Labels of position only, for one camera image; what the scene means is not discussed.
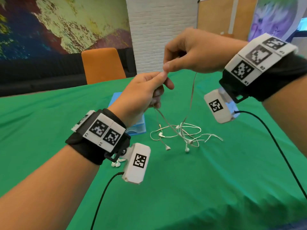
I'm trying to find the person's right forearm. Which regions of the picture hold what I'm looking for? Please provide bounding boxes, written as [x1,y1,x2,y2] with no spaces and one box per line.
[262,73,307,158]

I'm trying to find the blue plastic mini drawer unit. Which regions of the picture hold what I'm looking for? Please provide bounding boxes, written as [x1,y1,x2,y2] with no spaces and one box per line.
[108,92,147,136]

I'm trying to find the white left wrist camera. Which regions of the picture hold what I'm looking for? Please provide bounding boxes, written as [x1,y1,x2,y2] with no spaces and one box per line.
[104,142,152,185]

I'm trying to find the green tablecloth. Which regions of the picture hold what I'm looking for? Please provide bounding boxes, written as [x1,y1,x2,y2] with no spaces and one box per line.
[0,69,307,230]

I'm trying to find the person's left forearm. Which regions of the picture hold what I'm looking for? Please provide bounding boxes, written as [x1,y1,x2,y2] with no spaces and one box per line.
[0,145,100,230]

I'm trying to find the white left marker tag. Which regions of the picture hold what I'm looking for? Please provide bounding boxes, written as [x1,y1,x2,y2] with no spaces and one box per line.
[71,110,127,153]

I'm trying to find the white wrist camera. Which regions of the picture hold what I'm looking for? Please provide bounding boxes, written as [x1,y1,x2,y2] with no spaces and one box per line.
[104,142,152,185]
[203,87,240,124]

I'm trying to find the wide orange wooden panel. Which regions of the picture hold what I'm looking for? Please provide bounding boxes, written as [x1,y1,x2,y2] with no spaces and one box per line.
[81,47,127,85]

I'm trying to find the purple cloth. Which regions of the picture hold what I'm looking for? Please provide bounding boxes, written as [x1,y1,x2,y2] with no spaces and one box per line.
[247,0,300,43]

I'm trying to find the cream beige earphones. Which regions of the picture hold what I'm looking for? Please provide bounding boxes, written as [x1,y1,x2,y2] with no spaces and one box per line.
[153,72,200,144]

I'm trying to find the black right camera cable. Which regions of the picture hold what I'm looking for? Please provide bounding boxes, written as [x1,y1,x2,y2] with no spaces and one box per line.
[234,110,307,200]

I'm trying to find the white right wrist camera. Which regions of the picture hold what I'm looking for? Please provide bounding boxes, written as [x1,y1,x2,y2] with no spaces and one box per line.
[203,87,240,124]

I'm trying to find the grey cabinet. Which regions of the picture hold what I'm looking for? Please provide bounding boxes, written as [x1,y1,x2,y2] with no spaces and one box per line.
[291,36,307,58]

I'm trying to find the black wrist strap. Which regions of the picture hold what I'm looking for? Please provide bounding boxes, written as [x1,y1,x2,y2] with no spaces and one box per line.
[218,49,307,103]
[65,108,132,165]

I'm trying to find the black left wrist strap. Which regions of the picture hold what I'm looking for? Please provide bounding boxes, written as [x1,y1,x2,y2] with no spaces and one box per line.
[65,108,132,165]

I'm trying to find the white earphones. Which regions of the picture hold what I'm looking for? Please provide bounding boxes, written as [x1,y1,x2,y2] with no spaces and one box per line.
[111,157,127,168]

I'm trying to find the white earphone cables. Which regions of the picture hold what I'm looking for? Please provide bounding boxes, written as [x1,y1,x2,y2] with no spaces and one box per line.
[150,123,224,154]

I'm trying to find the white marker tag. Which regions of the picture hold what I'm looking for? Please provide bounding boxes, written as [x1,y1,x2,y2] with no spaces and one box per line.
[71,110,127,153]
[224,33,299,87]

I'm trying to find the bright screen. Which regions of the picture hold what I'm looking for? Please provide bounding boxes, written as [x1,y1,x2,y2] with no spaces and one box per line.
[296,17,307,32]

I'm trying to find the tan wooden board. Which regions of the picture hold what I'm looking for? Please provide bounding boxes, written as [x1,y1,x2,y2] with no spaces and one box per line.
[197,0,235,35]
[232,0,259,42]

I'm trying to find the person's right hand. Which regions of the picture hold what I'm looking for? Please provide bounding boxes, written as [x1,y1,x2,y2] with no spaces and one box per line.
[163,27,249,74]

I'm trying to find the colourful abstract wall painting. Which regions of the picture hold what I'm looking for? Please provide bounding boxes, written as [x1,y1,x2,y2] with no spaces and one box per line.
[0,0,133,61]

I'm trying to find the black sofa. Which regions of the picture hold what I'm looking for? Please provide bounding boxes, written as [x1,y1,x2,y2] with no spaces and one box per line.
[0,47,138,97]

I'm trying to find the black camera cable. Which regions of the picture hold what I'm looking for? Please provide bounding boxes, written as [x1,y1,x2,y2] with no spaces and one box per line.
[234,110,307,200]
[90,172,125,230]

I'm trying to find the black left camera cable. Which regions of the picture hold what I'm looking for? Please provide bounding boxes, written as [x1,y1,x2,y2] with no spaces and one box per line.
[90,172,125,230]

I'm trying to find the black right wrist strap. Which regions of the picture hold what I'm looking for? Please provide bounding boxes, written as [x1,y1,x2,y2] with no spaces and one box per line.
[218,49,307,103]

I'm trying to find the white right marker tag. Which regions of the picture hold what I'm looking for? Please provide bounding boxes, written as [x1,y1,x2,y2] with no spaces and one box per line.
[224,33,299,87]

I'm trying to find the person's left hand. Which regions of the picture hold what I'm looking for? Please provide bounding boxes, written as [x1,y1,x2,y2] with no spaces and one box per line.
[108,72,175,128]

